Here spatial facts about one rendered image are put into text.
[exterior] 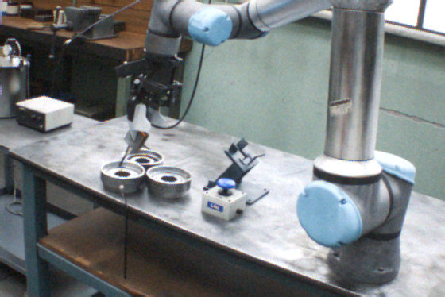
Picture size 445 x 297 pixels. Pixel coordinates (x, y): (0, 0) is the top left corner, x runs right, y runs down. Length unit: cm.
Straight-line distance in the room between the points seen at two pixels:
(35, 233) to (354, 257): 90
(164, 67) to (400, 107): 170
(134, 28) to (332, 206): 253
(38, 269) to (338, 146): 104
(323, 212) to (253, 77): 215
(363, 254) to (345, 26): 43
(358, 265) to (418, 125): 172
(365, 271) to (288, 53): 196
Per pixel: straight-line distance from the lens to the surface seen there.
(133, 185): 129
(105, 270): 147
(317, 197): 90
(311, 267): 109
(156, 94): 122
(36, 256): 164
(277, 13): 112
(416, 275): 115
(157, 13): 118
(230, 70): 307
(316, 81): 285
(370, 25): 86
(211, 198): 122
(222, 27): 110
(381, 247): 106
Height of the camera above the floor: 134
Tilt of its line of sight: 19 degrees down
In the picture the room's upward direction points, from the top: 7 degrees clockwise
